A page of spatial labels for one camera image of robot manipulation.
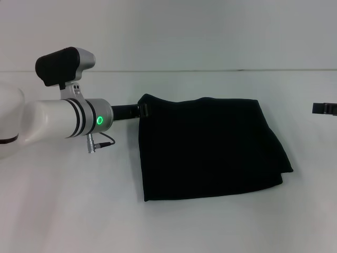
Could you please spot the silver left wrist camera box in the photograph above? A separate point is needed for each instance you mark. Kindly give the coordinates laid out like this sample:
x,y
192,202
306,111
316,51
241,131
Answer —
x,y
60,66

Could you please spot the black shirt with white print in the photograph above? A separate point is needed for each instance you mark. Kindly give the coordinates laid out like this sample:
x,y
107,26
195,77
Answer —
x,y
210,147

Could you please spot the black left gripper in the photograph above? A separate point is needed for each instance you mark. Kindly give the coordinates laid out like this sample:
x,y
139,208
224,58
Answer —
x,y
125,112

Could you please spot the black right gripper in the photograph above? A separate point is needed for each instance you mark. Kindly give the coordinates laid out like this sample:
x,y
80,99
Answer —
x,y
331,108

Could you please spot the silver camera mount bracket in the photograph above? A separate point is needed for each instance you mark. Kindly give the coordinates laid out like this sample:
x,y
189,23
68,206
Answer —
x,y
72,92

